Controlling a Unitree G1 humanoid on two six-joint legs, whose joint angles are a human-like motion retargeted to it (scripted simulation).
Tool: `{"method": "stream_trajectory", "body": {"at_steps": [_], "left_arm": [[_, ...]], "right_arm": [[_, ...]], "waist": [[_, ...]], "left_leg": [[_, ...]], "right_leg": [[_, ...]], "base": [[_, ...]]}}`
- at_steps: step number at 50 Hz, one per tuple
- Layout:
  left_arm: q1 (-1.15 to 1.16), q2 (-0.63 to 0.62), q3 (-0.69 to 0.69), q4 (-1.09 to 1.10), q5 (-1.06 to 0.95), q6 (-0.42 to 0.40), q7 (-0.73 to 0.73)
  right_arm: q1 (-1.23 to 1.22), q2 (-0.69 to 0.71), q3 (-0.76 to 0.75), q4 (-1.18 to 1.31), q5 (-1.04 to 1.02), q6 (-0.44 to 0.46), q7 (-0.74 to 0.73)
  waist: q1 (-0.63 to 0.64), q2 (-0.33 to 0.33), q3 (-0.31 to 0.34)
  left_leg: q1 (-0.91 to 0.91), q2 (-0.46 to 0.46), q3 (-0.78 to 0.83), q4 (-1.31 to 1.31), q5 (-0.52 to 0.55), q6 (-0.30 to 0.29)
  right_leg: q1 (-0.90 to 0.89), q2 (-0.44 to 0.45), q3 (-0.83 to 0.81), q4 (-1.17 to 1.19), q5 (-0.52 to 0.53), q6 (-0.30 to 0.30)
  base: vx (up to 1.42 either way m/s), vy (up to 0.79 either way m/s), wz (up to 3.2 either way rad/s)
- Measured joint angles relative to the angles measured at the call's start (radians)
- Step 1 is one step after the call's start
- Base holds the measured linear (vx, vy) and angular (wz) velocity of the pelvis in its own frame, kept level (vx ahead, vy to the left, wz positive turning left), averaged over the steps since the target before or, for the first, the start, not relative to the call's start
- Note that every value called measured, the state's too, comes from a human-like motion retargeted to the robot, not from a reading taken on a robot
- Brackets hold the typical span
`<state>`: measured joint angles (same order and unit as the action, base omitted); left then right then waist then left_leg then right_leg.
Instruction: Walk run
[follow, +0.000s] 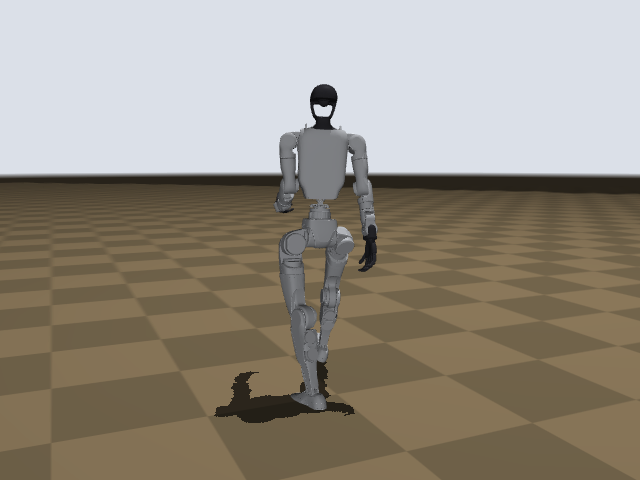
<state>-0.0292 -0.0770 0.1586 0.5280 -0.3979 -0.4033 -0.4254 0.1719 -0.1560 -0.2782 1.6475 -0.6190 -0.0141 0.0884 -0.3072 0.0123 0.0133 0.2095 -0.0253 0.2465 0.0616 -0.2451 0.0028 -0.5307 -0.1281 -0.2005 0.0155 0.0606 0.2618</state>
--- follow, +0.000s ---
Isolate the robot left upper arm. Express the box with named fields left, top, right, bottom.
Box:
left=279, top=131, right=300, bottom=194

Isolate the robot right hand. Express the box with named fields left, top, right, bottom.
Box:
left=358, top=225, right=377, bottom=272

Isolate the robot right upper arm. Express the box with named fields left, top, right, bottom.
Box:
left=346, top=133, right=369, bottom=196

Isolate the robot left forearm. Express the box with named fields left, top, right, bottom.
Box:
left=273, top=179, right=294, bottom=212

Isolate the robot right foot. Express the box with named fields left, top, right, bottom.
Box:
left=317, top=333, right=328, bottom=362

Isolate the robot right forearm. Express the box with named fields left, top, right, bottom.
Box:
left=357, top=180, right=378, bottom=236

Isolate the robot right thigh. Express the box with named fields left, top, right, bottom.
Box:
left=320, top=227, right=354, bottom=308

